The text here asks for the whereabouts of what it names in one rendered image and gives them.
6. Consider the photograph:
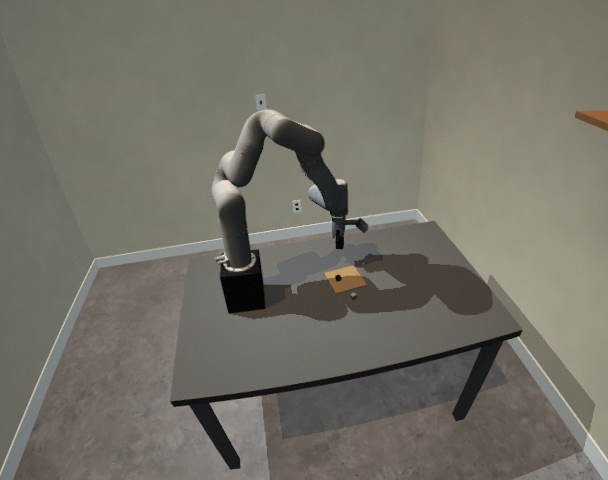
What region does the orange flat mat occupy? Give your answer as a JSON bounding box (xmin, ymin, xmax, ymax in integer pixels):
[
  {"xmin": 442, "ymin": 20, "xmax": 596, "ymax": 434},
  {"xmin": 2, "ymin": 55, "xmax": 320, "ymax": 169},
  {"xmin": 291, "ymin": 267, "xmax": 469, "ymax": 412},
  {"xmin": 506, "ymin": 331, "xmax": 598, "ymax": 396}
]
[{"xmin": 325, "ymin": 265, "xmax": 367, "ymax": 294}]

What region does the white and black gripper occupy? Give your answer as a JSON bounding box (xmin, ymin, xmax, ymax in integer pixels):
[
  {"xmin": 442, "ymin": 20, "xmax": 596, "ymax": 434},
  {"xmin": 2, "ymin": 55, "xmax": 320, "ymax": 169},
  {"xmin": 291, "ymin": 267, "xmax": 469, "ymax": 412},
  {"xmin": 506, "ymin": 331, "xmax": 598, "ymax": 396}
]
[{"xmin": 330, "ymin": 213, "xmax": 348, "ymax": 249}]

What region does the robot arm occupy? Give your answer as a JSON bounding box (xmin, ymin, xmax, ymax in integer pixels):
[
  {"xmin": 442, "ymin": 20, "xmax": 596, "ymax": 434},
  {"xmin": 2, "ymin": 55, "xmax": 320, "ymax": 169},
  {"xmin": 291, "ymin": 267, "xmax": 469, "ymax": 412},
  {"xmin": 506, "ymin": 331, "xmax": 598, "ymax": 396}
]
[{"xmin": 212, "ymin": 110, "xmax": 348, "ymax": 273}]

